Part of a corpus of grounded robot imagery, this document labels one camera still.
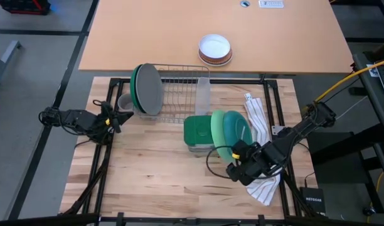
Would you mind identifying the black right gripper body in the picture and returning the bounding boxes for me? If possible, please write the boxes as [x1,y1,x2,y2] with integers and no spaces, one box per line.
[231,139,276,180]

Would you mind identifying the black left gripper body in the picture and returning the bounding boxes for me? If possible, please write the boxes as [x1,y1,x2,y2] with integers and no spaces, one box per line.
[96,100,122,141]

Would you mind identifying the dark green plate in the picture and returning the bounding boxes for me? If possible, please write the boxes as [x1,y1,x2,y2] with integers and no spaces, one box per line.
[130,64,143,114]

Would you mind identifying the teal plate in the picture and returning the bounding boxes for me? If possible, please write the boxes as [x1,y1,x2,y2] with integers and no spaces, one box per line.
[222,110,253,148]

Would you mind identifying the grey plate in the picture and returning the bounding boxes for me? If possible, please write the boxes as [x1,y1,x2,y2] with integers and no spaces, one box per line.
[135,63,164,116]

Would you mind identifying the light green plate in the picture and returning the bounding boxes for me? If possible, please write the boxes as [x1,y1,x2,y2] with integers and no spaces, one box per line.
[210,109,235,164]

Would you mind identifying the green Cascade detergent tub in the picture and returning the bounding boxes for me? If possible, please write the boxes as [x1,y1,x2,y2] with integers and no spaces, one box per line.
[183,115,215,153]

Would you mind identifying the grey translucent cup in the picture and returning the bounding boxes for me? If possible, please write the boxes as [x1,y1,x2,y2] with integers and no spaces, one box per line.
[117,93,135,112]

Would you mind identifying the white striped dish towel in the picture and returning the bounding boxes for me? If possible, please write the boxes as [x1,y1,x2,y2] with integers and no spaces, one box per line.
[243,92,282,207]

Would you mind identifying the translucent plastic utensil holder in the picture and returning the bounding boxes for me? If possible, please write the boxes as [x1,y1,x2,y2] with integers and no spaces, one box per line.
[195,77,211,116]

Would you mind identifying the light wooden desk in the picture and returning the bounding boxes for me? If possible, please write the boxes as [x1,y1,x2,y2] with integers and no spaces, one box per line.
[78,0,355,75]

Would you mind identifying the white bowl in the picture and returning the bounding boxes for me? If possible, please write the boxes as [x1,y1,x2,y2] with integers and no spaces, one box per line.
[198,33,231,60]

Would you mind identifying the red and black crate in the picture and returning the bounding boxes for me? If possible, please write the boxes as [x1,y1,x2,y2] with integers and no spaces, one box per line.
[0,0,51,16]

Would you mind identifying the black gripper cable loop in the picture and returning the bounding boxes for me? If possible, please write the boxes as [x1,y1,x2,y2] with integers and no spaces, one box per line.
[205,144,243,180]

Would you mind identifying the metal wire dish rack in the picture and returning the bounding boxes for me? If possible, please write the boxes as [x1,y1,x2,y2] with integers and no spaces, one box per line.
[132,63,211,124]

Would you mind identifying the black Netgear network switch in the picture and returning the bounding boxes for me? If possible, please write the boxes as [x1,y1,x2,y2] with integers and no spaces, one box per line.
[300,186,326,215]

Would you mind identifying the yellow cable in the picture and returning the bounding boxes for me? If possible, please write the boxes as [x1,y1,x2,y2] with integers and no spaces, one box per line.
[366,171,384,217]
[314,57,384,104]

